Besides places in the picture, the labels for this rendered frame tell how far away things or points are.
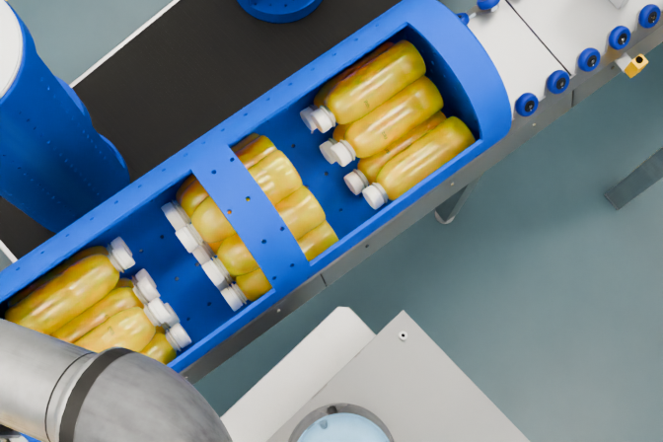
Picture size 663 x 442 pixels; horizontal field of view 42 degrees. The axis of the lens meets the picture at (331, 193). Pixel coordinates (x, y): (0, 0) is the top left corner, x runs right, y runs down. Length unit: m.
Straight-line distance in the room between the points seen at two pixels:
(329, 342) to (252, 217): 0.22
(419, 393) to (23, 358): 0.66
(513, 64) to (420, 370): 0.69
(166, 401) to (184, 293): 0.90
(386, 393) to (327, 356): 0.12
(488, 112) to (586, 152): 1.33
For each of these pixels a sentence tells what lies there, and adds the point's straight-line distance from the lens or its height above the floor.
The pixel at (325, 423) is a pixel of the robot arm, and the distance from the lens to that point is 1.01.
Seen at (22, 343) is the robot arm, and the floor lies 1.77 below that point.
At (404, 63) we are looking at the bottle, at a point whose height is 1.14.
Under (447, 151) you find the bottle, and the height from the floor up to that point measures 1.09.
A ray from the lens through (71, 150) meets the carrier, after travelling 1.95.
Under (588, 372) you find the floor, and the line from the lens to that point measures 2.56.
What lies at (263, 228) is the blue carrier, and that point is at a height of 1.22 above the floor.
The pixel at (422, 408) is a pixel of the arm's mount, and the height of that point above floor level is 1.22.
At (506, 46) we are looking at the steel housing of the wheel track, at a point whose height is 0.93.
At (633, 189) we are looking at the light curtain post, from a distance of 2.50.
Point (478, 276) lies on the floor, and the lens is 2.52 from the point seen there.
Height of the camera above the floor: 2.45
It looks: 75 degrees down
